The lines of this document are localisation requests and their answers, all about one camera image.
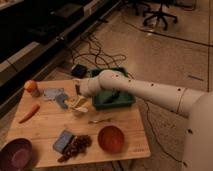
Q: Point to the orange carrot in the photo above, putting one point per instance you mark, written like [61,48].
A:
[34,109]

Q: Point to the blue sponge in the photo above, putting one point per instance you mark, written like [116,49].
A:
[63,140]

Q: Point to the red-brown bowl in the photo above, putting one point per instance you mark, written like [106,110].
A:
[111,139]

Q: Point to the orange-capped bottle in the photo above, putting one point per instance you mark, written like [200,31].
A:
[32,88]

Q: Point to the black office chair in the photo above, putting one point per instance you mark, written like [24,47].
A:
[160,14]

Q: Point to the cream plastic banana bunch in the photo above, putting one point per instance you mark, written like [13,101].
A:
[75,104]

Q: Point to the black power box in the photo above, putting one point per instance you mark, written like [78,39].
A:
[79,71]

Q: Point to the green tray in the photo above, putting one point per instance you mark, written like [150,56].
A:
[111,99]

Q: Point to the purple bowl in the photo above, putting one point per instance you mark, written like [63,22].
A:
[15,155]

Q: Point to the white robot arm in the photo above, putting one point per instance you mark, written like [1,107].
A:
[195,105]

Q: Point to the bunch of dark grapes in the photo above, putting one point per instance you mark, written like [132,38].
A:
[78,145]

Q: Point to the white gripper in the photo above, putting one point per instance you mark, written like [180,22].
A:
[78,84]

